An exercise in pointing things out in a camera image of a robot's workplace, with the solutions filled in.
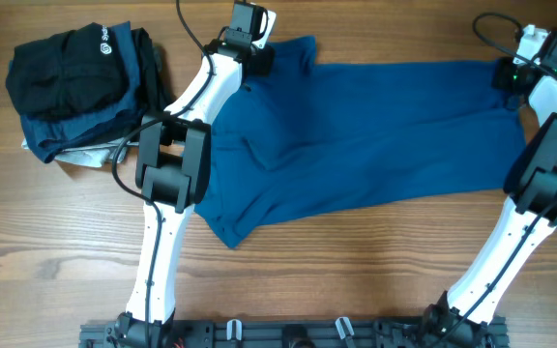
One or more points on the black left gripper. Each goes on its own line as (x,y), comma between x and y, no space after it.
(263,69)

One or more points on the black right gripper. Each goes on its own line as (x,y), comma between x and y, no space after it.
(499,81)

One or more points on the blue polo shirt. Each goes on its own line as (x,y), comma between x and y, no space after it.
(311,139)

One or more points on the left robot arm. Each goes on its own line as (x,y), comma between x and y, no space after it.
(173,171)

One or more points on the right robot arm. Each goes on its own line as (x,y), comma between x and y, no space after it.
(464,314)

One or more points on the black bottom folded garment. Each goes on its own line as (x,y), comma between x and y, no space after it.
(153,94)

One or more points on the black folded garment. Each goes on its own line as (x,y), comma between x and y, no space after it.
(153,94)
(70,73)

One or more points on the light grey folded garment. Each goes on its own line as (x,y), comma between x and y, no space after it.
(93,153)

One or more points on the navy folded garment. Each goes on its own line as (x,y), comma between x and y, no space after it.
(47,139)

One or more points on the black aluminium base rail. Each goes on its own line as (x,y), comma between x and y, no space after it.
(342,332)

